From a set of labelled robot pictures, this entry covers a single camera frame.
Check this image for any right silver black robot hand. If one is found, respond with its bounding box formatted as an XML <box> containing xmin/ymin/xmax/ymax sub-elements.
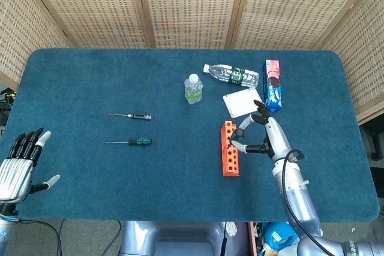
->
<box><xmin>229</xmin><ymin>99</ymin><xmax>293</xmax><ymax>161</ymax></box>

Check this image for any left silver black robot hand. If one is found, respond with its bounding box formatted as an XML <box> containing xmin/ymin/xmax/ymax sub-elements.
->
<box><xmin>0</xmin><ymin>127</ymin><xmax>61</xmax><ymax>206</ymax></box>

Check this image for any large teal black screwdriver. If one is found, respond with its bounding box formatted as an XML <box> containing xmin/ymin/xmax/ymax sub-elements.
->
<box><xmin>229</xmin><ymin>128</ymin><xmax>245</xmax><ymax>147</ymax></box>

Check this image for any orange perforated block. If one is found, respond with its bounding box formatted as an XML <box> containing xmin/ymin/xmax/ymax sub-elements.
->
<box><xmin>221</xmin><ymin>120</ymin><xmax>241</xmax><ymax>177</ymax></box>

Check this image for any small green black screwdriver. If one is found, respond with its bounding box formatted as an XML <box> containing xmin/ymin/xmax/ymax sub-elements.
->
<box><xmin>103</xmin><ymin>137</ymin><xmax>153</xmax><ymax>146</ymax></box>

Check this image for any black silver precision screwdriver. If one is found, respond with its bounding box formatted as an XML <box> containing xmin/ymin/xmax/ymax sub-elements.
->
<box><xmin>108</xmin><ymin>113</ymin><xmax>152</xmax><ymax>121</ymax></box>

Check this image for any blue cookie box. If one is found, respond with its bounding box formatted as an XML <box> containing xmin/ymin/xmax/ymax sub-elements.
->
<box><xmin>262</xmin><ymin>59</ymin><xmax>283</xmax><ymax>112</ymax></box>

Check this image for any black equipment with yellow tag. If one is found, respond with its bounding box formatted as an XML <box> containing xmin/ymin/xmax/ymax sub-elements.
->
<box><xmin>0</xmin><ymin>87</ymin><xmax>16</xmax><ymax>125</ymax></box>

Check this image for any dark green label water bottle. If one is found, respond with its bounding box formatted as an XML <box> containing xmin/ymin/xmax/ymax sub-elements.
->
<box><xmin>203</xmin><ymin>64</ymin><xmax>260</xmax><ymax>88</ymax></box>

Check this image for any blue white plastic object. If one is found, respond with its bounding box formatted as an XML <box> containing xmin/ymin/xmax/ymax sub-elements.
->
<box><xmin>263</xmin><ymin>222</ymin><xmax>297</xmax><ymax>246</ymax></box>

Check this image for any light green label water bottle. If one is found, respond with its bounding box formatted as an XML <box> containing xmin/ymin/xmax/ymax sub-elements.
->
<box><xmin>184</xmin><ymin>73</ymin><xmax>204</xmax><ymax>106</ymax></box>

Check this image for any black stand base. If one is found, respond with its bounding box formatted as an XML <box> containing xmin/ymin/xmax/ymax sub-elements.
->
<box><xmin>359</xmin><ymin>124</ymin><xmax>384</xmax><ymax>161</ymax></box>

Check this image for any blue table cloth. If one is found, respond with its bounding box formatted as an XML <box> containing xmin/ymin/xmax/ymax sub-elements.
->
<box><xmin>0</xmin><ymin>48</ymin><xmax>381</xmax><ymax>223</ymax></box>

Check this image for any grey robot torso base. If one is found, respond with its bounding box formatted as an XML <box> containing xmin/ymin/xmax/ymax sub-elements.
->
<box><xmin>119</xmin><ymin>221</ymin><xmax>251</xmax><ymax>256</ymax></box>

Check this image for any woven wicker folding screen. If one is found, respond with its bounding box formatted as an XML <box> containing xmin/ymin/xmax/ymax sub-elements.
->
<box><xmin>0</xmin><ymin>0</ymin><xmax>384</xmax><ymax>125</ymax></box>

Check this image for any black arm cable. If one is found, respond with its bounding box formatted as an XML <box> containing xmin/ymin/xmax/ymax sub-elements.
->
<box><xmin>281</xmin><ymin>149</ymin><xmax>341</xmax><ymax>256</ymax></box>

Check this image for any black floor cable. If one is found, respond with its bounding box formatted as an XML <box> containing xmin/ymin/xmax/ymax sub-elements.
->
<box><xmin>16</xmin><ymin>219</ymin><xmax>64</xmax><ymax>256</ymax></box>

